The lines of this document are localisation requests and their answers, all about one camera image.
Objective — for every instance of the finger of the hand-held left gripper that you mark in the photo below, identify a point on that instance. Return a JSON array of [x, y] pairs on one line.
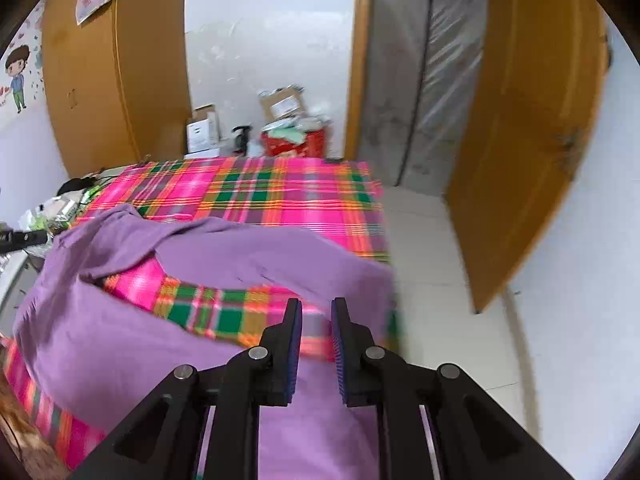
[[20, 241]]

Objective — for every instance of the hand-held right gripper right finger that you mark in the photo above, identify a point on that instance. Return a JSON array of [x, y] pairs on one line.
[[340, 355]]

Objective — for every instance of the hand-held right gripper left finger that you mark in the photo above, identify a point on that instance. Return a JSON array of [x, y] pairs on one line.
[[295, 350]]

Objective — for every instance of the purple fleece garment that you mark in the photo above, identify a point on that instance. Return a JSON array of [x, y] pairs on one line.
[[100, 320]]

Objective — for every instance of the black cloth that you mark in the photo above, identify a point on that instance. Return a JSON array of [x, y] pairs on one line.
[[75, 186]]

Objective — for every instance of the pink green plaid bed sheet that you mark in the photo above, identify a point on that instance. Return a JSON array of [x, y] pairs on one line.
[[280, 200]]

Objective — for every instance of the wooden wardrobe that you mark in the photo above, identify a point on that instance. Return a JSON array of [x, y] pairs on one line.
[[100, 85]]

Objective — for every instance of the white cardboard box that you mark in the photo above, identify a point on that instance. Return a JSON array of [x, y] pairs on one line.
[[202, 132]]

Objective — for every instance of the grey plastic parcel bag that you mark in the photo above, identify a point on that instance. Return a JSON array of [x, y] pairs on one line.
[[315, 122]]

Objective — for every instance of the open brown cardboard box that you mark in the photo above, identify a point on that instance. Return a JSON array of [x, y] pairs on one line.
[[285, 105]]

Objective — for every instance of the plastic-wrapped grey mattress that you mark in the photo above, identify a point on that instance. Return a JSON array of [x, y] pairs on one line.
[[415, 85]]

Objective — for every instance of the wooden door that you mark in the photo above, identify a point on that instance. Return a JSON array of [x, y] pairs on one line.
[[525, 135]]

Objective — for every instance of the cartoon wall sticker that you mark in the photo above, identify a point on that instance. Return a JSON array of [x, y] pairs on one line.
[[17, 75]]

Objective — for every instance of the wooden door frame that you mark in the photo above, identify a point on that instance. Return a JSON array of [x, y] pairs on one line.
[[357, 60]]

